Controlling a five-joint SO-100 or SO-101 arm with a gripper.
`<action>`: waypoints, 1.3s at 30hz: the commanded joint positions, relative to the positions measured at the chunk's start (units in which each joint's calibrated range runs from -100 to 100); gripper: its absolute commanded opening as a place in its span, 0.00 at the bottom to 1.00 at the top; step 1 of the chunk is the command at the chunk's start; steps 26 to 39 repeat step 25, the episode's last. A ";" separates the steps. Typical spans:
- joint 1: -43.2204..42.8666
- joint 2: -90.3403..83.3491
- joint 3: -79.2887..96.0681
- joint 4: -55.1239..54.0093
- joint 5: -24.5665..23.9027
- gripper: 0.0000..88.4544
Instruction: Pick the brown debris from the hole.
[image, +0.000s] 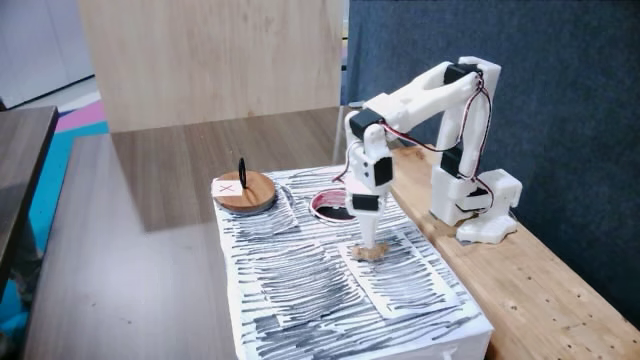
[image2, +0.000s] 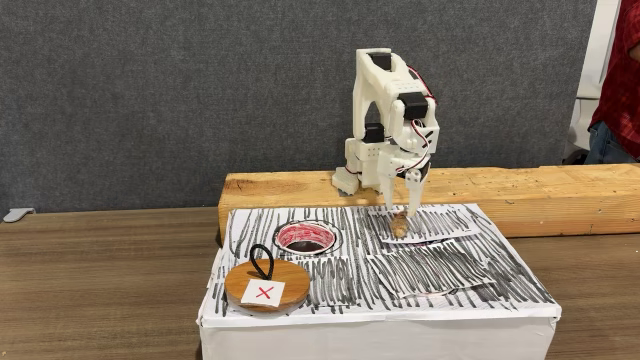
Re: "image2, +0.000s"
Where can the brown debris piece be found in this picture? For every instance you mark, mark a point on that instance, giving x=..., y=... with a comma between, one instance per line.
x=399, y=226

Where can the scribbled paper sheet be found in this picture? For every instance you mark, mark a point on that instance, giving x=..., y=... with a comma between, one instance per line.
x=430, y=270
x=440, y=225

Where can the wooden beam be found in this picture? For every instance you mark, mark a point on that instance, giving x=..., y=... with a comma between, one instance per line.
x=525, y=200

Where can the round wooden lid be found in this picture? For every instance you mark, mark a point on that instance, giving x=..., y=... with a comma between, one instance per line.
x=295, y=280

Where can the white box with black scribbles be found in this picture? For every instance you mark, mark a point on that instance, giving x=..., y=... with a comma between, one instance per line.
x=375, y=340

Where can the paper with red cross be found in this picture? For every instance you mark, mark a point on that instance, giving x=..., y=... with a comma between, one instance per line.
x=250, y=295

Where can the person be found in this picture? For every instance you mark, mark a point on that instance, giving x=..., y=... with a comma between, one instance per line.
x=620, y=100

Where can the grey plastic clip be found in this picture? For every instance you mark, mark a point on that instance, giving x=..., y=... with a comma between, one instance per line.
x=17, y=214

